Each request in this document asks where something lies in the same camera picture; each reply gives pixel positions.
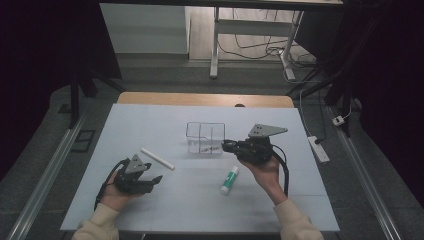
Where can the white desk frame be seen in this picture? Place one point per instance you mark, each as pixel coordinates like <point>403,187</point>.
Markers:
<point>253,27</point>

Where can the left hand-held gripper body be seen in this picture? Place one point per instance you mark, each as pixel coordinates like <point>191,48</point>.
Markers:
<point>133,176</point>

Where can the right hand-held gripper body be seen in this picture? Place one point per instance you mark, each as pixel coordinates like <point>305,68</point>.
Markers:
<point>255,150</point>

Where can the white cabinet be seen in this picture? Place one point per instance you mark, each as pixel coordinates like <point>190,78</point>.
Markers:
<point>146,30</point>

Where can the white power strip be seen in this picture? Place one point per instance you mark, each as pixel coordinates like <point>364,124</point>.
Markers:
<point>319,151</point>

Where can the black curtain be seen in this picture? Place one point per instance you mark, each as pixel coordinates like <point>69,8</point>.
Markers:
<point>393,83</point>
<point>40,50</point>

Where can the aluminium rail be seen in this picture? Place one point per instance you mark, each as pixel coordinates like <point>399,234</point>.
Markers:
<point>363,180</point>
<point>46,176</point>

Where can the black metal stand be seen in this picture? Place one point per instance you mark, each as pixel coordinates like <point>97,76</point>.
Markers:
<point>333,90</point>
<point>74,100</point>

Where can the black plug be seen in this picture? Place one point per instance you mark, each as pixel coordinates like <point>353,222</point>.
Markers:
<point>319,141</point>

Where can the wooden table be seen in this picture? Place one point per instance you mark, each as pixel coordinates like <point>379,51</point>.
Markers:
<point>200,99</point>

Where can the green and white glue stick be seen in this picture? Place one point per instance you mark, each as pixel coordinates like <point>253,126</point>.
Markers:
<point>230,180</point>

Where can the person's left hand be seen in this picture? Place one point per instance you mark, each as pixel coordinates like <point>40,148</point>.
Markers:
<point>115,198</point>

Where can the person's right hand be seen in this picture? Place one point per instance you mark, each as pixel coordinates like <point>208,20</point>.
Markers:
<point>270,176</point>

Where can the white table cover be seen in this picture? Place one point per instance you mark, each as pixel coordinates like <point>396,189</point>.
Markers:
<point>186,203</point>

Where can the clear plastic container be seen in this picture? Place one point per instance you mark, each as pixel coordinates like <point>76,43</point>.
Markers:
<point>213,133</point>

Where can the white marker pen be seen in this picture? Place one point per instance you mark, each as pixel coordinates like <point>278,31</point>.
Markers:
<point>156,158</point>

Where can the small white adapter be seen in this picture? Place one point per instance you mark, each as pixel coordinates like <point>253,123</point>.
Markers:
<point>338,120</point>

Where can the black floor plate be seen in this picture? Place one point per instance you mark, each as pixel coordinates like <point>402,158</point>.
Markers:
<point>83,140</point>

